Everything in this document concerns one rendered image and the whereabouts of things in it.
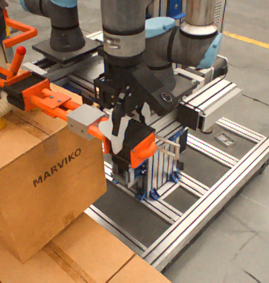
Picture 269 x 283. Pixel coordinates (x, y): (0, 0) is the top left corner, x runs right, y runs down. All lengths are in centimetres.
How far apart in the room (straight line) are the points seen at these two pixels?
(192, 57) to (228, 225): 129
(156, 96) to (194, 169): 155
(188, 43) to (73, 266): 85
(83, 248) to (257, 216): 123
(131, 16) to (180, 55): 55
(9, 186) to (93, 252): 50
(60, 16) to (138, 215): 104
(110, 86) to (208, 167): 157
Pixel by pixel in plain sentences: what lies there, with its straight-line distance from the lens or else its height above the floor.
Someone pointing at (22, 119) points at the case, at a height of 107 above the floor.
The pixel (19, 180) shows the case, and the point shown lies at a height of 99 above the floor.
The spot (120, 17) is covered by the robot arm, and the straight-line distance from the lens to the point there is 61.
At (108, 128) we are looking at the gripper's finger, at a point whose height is 125.
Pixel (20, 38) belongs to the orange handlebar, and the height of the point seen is 120.
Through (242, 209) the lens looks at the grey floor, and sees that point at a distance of 229.
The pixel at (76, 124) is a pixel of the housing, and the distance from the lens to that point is 82.
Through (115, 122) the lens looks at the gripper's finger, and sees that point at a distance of 68.
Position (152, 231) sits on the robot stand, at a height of 21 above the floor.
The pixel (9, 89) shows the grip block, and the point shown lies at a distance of 96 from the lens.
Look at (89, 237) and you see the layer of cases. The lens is 141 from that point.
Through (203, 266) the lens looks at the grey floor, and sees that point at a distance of 201.
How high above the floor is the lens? 168
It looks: 39 degrees down
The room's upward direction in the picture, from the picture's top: straight up
